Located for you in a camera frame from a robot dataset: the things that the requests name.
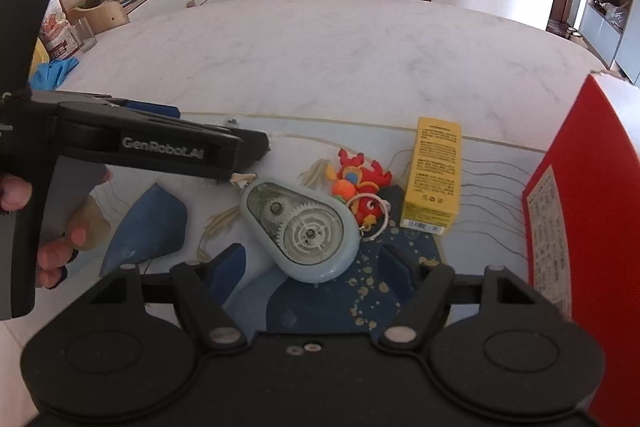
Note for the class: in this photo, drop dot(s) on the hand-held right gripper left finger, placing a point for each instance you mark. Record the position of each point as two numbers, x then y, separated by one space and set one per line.
227 272

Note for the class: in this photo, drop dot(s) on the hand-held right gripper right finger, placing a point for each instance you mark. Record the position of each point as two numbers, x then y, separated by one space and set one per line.
397 272

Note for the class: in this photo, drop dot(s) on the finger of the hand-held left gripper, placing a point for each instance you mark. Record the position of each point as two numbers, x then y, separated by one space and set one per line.
252 149
152 110

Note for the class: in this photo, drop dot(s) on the light blue correction tape dispenser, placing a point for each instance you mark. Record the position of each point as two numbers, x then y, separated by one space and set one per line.
310 237

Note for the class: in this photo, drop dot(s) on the red cardboard box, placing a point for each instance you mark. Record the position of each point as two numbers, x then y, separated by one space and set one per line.
595 227

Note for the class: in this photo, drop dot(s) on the person's left hand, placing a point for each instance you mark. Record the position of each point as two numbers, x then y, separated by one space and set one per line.
82 237

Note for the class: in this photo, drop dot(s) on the blue cloth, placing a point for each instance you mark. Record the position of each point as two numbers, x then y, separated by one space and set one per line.
55 74

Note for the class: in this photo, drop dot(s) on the yellow tissue box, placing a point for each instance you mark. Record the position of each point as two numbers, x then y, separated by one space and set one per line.
40 59

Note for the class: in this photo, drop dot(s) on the clear drinking glass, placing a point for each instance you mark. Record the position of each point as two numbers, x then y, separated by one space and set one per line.
85 37

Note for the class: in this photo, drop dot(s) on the yellow carton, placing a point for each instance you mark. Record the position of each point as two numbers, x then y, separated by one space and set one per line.
432 177

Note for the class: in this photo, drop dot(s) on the red and white printed box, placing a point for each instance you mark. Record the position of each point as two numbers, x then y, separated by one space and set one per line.
57 34

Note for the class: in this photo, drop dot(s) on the pair of shoes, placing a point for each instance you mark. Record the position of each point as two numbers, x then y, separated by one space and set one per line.
565 29

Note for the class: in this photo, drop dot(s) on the grey shelf cabinet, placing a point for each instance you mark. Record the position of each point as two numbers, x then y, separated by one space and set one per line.
612 37

